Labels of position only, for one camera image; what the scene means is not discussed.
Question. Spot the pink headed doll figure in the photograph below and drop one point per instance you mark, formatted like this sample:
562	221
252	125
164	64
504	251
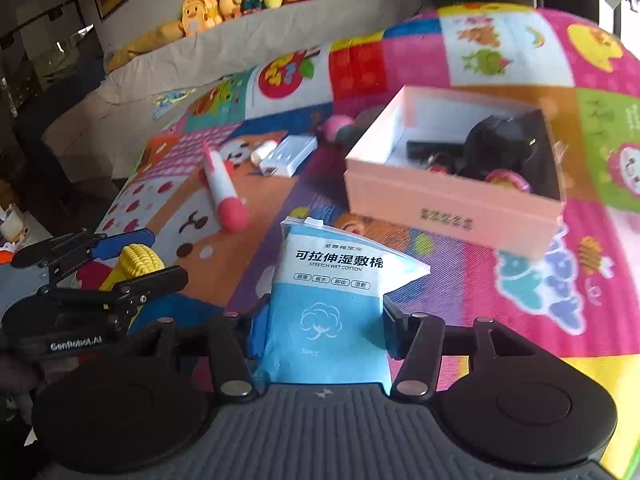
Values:
337	127

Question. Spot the pink round toy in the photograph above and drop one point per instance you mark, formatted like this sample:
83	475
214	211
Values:
505	179

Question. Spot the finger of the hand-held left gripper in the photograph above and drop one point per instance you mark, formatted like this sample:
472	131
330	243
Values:
120	242
150	282

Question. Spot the yellow corn toy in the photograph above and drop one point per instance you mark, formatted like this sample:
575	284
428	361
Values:
140	260

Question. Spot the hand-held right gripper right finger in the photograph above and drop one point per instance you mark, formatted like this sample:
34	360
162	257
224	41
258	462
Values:
395	330

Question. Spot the small white case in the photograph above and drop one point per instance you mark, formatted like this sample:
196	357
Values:
262	151

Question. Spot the dark cabinet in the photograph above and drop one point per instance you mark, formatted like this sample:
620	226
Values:
50	110

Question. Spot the long yellow plush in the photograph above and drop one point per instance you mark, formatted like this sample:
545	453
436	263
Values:
145	42

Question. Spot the pink cardboard box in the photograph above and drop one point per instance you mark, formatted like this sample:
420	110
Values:
425	210

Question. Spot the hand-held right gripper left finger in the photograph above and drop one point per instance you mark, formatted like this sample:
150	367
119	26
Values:
256	335

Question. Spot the black plush toy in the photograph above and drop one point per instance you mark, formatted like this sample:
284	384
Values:
500	140

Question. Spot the large yellow duck plush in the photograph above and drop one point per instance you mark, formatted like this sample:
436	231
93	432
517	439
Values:
200	15

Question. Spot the white pink pen toy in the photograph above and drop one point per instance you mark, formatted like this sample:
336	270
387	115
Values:
220	185

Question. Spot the colourful printed play mat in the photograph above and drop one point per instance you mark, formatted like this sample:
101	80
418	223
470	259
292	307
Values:
500	285

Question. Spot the white power bank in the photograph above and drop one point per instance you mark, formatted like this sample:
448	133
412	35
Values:
290	155

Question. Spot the blue white cotton pad packet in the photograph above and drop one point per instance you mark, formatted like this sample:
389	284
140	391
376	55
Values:
330	280

